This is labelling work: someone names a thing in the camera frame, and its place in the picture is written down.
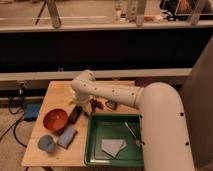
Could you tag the green plastic tray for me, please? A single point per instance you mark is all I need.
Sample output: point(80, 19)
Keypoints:
point(111, 126)

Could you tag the black handled peeler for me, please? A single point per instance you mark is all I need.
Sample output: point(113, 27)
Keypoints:
point(111, 105)

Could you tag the blue cup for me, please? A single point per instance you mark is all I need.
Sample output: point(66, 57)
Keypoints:
point(46, 143)

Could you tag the black eraser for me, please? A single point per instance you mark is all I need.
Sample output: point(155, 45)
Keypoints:
point(74, 115)

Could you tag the grey folded cloth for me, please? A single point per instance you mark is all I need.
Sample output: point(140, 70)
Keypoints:
point(113, 146)

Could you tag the purple bowl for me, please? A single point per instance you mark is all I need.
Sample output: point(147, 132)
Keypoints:
point(143, 82)

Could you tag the blue power box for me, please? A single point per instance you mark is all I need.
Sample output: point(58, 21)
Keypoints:
point(32, 111)

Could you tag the silver fork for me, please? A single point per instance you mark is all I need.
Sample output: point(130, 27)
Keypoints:
point(137, 141)

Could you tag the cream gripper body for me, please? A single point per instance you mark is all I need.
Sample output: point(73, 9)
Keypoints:
point(87, 107)

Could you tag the bunch of dark grapes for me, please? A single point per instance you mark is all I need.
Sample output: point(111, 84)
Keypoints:
point(95, 104)

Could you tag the red bowl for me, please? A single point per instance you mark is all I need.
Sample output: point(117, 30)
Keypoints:
point(55, 120)

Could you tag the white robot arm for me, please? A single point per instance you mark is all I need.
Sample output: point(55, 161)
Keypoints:
point(164, 132)

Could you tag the blue sponge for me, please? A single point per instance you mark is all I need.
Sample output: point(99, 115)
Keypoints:
point(66, 137)

